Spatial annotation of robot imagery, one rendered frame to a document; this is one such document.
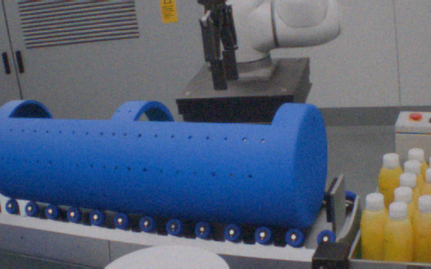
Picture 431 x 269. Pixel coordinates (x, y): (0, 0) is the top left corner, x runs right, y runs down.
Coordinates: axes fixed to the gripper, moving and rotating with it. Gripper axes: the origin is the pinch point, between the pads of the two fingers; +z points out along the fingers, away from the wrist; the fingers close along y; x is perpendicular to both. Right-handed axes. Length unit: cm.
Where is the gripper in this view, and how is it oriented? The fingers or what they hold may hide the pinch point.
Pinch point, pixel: (225, 71)
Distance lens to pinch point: 161.5
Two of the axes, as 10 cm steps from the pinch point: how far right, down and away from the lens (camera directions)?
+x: 9.1, 0.2, -4.1
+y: -3.8, 3.8, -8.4
